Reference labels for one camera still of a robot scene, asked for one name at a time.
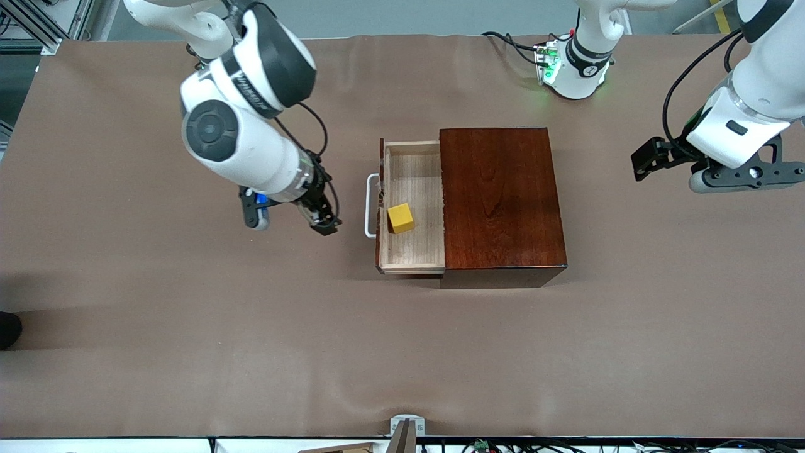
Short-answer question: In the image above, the yellow block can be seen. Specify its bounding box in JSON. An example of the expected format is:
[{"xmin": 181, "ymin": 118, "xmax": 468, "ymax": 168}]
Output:
[{"xmin": 386, "ymin": 203, "xmax": 416, "ymax": 235}]

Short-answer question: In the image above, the light wood drawer white handle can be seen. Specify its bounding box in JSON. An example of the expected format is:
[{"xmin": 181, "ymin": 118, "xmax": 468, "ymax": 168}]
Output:
[{"xmin": 365, "ymin": 138, "xmax": 447, "ymax": 277}]

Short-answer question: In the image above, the yellow floor tape strip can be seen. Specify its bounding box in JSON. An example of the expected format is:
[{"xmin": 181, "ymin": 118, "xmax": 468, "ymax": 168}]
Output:
[{"xmin": 709, "ymin": 0, "xmax": 733, "ymax": 33}]

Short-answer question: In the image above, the brown table cloth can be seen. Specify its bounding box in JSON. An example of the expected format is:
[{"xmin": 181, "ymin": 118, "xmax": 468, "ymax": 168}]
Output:
[{"xmin": 0, "ymin": 33, "xmax": 805, "ymax": 439}]

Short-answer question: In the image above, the dark brown wooden cabinet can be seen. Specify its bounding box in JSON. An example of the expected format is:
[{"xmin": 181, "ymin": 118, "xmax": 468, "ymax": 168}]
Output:
[{"xmin": 438, "ymin": 127, "xmax": 569, "ymax": 290}]

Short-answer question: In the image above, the light wooden board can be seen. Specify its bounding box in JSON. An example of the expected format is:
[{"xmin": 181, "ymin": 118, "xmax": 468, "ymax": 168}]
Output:
[{"xmin": 299, "ymin": 442, "xmax": 375, "ymax": 453}]

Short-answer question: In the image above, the black rounded object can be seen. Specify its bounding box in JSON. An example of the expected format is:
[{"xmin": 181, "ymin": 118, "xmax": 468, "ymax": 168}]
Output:
[{"xmin": 0, "ymin": 311, "xmax": 23, "ymax": 351}]

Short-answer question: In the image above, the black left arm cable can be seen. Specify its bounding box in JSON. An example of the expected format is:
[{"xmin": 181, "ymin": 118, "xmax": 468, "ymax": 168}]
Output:
[{"xmin": 662, "ymin": 28, "xmax": 746, "ymax": 150}]

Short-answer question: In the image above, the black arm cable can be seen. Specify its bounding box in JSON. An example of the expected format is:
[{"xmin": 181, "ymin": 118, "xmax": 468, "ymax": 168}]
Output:
[
  {"xmin": 274, "ymin": 101, "xmax": 341, "ymax": 221},
  {"xmin": 662, "ymin": 28, "xmax": 746, "ymax": 150}
]

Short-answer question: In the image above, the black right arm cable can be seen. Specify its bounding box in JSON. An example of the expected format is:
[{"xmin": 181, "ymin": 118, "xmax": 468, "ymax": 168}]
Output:
[{"xmin": 274, "ymin": 101, "xmax": 341, "ymax": 221}]

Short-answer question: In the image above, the black base cable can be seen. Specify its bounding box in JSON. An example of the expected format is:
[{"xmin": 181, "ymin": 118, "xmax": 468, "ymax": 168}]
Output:
[{"xmin": 481, "ymin": 31, "xmax": 543, "ymax": 66}]

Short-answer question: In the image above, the grey metal bracket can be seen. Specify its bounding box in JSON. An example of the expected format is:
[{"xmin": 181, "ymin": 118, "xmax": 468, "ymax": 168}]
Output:
[{"xmin": 390, "ymin": 414, "xmax": 426, "ymax": 453}]

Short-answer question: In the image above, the tangled black cable bundle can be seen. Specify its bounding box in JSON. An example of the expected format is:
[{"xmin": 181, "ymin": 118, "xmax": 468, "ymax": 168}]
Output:
[{"xmin": 462, "ymin": 439, "xmax": 805, "ymax": 453}]

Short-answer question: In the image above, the aluminium frame profile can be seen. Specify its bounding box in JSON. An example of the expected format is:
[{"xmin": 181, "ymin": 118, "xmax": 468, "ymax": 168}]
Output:
[{"xmin": 0, "ymin": 0, "xmax": 95, "ymax": 54}]

